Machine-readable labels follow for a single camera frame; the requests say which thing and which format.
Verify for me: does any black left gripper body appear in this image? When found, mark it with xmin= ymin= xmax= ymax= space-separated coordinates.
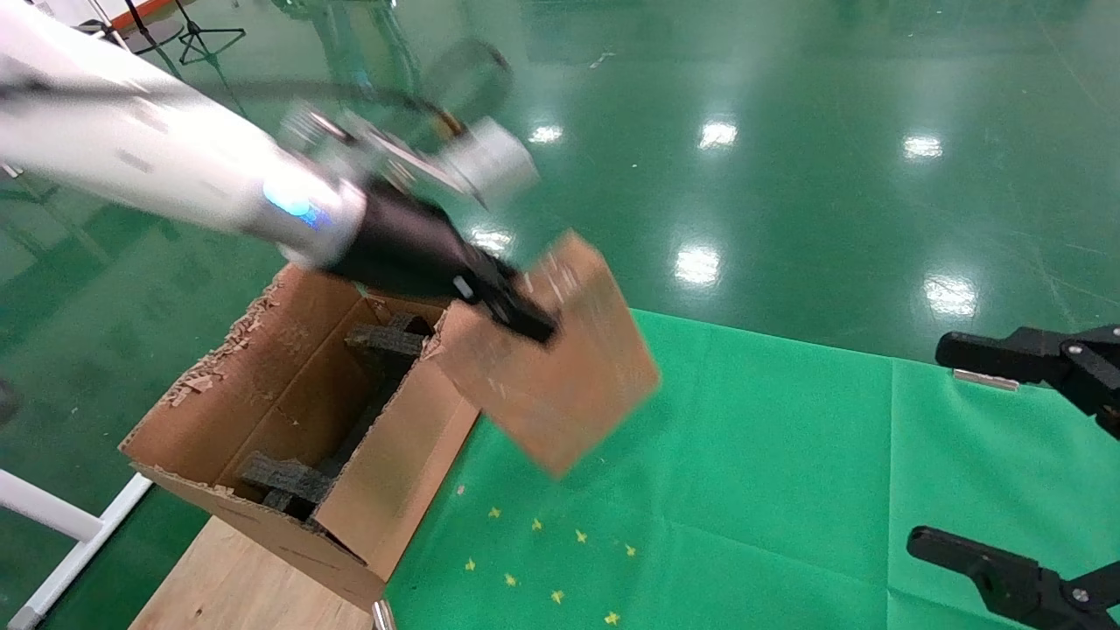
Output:
xmin=328 ymin=184 xmax=491 ymax=303

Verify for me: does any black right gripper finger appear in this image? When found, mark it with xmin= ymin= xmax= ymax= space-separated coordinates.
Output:
xmin=907 ymin=525 xmax=1120 ymax=630
xmin=934 ymin=325 xmax=1120 ymax=438

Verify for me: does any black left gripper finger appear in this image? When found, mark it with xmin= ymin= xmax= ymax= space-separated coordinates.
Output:
xmin=468 ymin=258 xmax=558 ymax=344

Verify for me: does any large open torn carton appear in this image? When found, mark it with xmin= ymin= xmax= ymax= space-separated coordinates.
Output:
xmin=120 ymin=262 xmax=482 ymax=611

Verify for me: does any black foam block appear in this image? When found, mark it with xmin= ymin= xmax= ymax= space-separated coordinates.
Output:
xmin=346 ymin=313 xmax=436 ymax=379
xmin=238 ymin=451 xmax=335 ymax=523

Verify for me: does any green table cloth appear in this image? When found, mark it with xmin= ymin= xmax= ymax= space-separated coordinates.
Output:
xmin=385 ymin=308 xmax=1120 ymax=630

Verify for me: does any black tripod microphone stand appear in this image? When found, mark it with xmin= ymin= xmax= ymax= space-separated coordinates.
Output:
xmin=122 ymin=0 xmax=248 ymax=67

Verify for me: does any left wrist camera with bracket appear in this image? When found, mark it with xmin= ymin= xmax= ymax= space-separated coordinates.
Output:
xmin=280 ymin=103 xmax=539 ymax=211

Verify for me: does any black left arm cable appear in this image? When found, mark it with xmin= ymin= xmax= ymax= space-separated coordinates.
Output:
xmin=201 ymin=39 xmax=513 ymax=145

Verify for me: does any white metal table frame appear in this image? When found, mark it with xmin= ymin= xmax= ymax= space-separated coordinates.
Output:
xmin=0 ymin=468 xmax=154 ymax=630

